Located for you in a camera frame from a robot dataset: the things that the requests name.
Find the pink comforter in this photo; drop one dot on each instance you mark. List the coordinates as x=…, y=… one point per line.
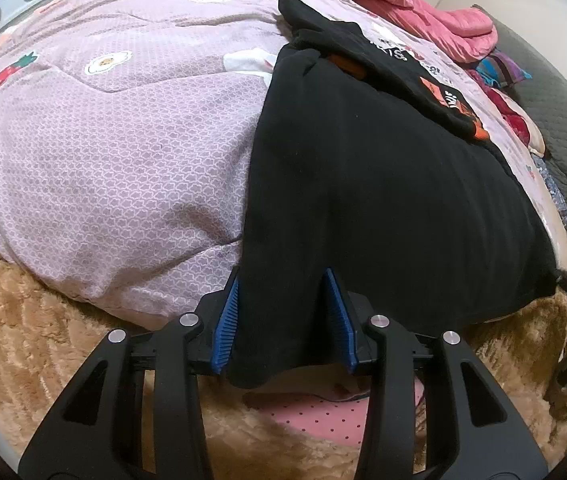
x=438, y=15

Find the pink printed quilt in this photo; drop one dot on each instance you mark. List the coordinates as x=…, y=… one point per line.
x=113, y=160

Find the grey quilted cover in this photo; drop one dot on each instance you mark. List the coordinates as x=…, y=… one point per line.
x=563, y=110

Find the tan fluffy blanket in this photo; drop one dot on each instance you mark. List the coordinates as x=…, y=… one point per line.
x=38, y=335

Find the black long-sleeve shirt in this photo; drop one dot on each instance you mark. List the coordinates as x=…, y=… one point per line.
x=388, y=185

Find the striped colourful pillow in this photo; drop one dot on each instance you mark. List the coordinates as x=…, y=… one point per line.
x=501, y=67

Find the blue patterned cloth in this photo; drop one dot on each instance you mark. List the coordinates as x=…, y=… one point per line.
x=553, y=190

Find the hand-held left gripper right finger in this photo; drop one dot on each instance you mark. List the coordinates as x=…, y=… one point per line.
x=341, y=330

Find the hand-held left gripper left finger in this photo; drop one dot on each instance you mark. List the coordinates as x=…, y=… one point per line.
x=228, y=330

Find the pink dotted clothing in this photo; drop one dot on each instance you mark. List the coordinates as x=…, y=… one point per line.
x=313, y=420

